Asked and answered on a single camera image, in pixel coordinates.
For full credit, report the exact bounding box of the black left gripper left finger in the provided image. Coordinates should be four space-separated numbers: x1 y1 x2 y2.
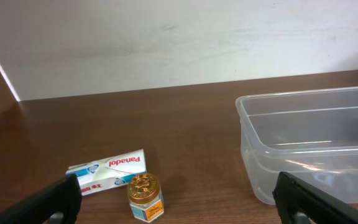
0 174 82 224

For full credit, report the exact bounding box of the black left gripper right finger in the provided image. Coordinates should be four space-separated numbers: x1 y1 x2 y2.
273 172 358 224

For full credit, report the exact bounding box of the clear plastic container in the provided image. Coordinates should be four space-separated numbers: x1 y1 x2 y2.
236 86 358 205

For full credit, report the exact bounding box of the white Panadol medicine box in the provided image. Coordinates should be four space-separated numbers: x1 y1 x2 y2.
65 149 147 196

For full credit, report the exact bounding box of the gold-lidded balm jar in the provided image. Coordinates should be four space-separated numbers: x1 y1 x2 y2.
127 173 165 223

